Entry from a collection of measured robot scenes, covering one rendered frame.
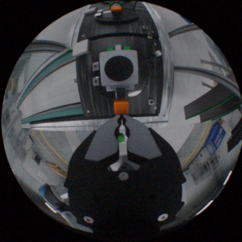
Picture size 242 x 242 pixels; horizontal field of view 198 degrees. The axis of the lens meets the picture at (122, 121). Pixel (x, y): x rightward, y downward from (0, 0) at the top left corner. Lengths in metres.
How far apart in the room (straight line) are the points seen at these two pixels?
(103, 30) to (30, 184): 8.90
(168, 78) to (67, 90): 0.35
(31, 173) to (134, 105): 8.55
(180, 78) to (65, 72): 0.49
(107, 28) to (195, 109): 0.34
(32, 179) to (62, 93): 8.53
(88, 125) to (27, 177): 8.45
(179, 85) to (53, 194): 0.79
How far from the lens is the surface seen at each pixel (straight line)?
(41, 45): 0.25
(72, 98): 0.33
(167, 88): 0.27
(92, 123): 0.28
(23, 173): 8.49
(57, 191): 0.47
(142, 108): 0.23
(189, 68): 0.27
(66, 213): 0.51
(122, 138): 0.29
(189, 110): 0.27
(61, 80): 0.35
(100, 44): 0.24
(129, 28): 0.27
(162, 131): 0.49
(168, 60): 0.28
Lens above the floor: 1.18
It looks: 58 degrees down
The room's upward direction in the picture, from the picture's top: 177 degrees clockwise
